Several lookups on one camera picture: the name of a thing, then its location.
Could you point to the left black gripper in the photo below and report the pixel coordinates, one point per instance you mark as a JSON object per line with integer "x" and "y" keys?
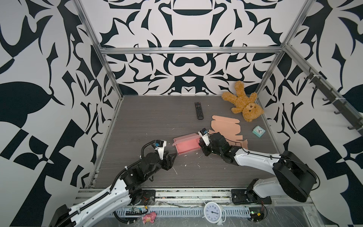
{"x": 167, "y": 163}

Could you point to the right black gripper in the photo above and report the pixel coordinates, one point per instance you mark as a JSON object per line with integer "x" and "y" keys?
{"x": 204, "y": 148}

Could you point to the pink paper box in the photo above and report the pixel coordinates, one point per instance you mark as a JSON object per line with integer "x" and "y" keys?
{"x": 187, "y": 143}

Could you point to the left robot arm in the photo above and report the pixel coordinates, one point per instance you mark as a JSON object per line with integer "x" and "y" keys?
{"x": 124, "y": 190}

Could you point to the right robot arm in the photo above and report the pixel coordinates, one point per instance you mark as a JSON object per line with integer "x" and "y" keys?
{"x": 291, "y": 177}

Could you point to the peach flat paper box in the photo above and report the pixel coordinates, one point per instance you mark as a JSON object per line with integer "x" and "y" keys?
{"x": 230, "y": 129}

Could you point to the black tv remote control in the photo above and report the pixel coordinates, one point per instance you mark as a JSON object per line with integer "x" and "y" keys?
{"x": 199, "y": 111}

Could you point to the small green alarm clock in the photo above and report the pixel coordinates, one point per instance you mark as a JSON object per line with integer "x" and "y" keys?
{"x": 258, "y": 131}

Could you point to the brown teddy bear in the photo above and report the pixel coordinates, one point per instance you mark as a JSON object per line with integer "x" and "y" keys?
{"x": 243, "y": 104}

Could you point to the green circuit board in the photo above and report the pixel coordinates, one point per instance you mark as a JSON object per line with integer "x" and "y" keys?
{"x": 136, "y": 212}

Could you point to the small pink toy figure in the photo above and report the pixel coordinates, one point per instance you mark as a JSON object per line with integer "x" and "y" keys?
{"x": 150, "y": 217}

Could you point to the white round table clock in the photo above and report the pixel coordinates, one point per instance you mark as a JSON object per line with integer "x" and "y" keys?
{"x": 214, "y": 213}

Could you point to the black electronics module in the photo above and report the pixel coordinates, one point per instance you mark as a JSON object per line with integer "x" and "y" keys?
{"x": 258, "y": 214}

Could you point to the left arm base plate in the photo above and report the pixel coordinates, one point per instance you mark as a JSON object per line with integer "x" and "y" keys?
{"x": 145, "y": 197}

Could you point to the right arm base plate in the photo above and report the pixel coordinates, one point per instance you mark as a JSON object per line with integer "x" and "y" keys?
{"x": 244, "y": 196}

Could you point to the black wall hook rack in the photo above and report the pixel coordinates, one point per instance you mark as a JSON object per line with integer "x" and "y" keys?
{"x": 332, "y": 96}

